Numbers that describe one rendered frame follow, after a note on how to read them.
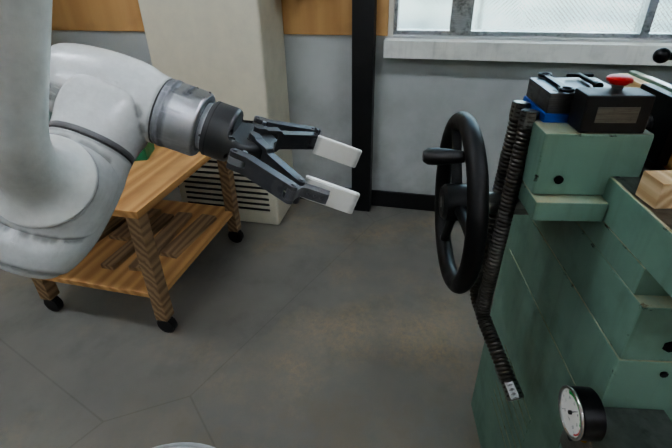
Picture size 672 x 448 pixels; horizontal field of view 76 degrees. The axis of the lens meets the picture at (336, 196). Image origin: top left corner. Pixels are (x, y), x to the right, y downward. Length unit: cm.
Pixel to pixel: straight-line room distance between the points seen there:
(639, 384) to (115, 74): 77
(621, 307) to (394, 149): 163
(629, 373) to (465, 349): 94
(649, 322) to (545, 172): 21
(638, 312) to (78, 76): 71
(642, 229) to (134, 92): 62
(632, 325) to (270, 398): 106
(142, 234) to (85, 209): 91
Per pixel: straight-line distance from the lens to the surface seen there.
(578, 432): 66
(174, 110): 57
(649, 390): 74
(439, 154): 61
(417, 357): 154
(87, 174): 52
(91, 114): 58
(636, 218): 62
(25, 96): 42
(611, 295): 68
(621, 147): 66
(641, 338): 66
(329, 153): 65
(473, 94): 206
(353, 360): 151
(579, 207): 66
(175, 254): 173
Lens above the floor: 116
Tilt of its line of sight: 29 degrees down
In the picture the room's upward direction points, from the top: 1 degrees counter-clockwise
